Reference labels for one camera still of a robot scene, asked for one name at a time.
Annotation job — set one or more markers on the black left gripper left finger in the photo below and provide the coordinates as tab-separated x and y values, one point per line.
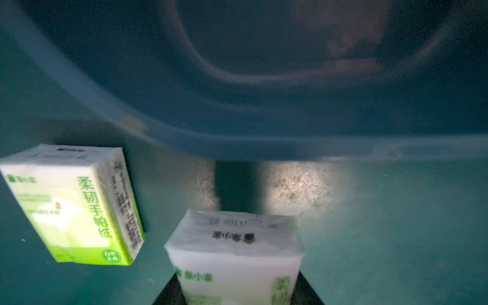
171	294

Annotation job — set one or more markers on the blue plastic storage box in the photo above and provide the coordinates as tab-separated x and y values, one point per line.
272	80

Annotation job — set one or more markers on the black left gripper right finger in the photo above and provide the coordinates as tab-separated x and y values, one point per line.
304	294

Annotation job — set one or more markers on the green tissue pack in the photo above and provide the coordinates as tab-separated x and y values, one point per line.
235	258
79	200

